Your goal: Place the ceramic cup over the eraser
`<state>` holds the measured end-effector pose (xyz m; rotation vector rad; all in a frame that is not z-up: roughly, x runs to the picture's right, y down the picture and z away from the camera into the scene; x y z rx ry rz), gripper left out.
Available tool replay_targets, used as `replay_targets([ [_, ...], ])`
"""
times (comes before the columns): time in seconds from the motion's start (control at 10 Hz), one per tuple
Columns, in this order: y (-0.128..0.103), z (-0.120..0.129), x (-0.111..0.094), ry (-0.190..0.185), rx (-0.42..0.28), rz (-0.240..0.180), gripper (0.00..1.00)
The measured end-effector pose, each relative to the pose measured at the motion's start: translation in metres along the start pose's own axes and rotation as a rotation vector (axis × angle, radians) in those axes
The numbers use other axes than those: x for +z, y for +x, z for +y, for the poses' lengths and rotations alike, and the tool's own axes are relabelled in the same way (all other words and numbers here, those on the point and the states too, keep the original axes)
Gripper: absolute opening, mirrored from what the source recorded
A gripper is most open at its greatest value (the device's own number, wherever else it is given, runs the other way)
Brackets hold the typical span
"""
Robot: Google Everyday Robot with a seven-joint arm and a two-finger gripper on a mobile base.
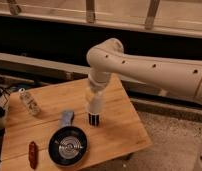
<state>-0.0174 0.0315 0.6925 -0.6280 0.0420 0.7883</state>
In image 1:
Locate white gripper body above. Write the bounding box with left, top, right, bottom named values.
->
left=86, top=73, right=109, bottom=115

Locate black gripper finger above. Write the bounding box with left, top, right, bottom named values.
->
left=94, top=115, right=100, bottom=126
left=88, top=113, right=95, bottom=126

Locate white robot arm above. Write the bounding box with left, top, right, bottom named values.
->
left=86, top=38, right=202, bottom=126

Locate wooden table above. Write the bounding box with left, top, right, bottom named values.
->
left=0, top=75, right=151, bottom=171

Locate clear plastic bottle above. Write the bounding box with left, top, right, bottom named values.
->
left=19, top=88, right=40, bottom=116

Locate black frying pan blue handle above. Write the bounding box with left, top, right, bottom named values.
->
left=48, top=110, right=88, bottom=166

